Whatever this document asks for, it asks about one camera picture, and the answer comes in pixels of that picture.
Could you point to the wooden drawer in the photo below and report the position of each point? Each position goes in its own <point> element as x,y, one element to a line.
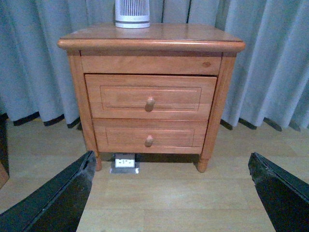
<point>149,136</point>
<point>150,96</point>

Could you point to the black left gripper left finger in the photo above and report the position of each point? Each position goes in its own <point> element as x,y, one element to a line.
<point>57,206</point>

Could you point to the floor power outlet box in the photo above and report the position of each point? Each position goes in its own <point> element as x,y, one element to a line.
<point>125,163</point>

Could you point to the grey curtain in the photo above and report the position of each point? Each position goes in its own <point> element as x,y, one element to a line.
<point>270,78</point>

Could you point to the wooden nightstand cabinet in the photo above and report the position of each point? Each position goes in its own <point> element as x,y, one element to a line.
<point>161,49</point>

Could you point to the white ribbed air purifier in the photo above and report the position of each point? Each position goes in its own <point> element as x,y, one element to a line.
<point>132,14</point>

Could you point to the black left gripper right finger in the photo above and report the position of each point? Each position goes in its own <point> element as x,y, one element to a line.
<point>284,196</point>

